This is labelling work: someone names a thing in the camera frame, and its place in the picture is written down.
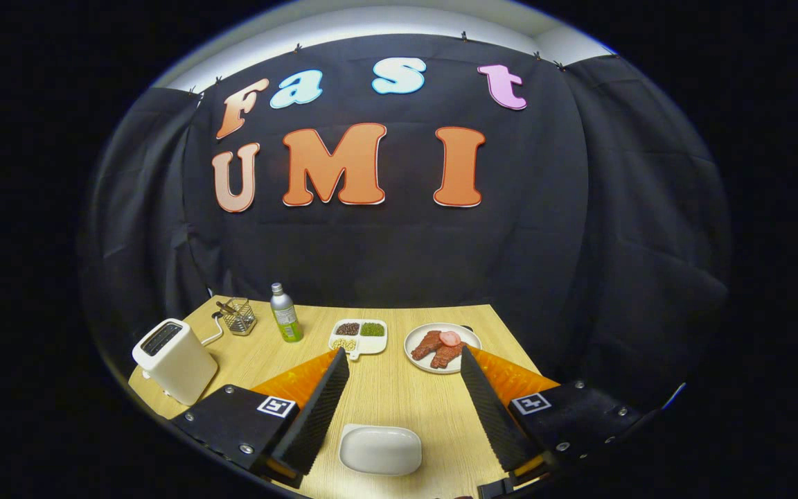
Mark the white toaster cable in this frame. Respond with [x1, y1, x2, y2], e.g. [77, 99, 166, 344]
[199, 312, 225, 347]

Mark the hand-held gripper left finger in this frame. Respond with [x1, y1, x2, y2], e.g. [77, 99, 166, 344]
[170, 348, 350, 488]

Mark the silver bottle green label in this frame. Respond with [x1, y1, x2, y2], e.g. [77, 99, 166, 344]
[270, 282, 304, 344]

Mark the white rectangular plate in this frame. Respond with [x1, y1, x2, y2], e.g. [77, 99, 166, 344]
[339, 423, 423, 476]

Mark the white round plate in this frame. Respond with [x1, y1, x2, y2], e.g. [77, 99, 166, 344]
[404, 322, 482, 375]

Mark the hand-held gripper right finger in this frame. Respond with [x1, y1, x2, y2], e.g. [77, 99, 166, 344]
[460, 346, 649, 486]

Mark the red meat slice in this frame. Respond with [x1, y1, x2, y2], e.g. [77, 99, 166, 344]
[411, 331, 443, 360]
[430, 343, 466, 369]

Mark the white toaster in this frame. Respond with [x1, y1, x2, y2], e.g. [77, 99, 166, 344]
[132, 318, 219, 407]

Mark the white divided dish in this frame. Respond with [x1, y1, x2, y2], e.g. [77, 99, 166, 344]
[328, 319, 388, 361]

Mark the wire mesh basket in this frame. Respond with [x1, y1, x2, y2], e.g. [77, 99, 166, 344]
[219, 297, 258, 337]

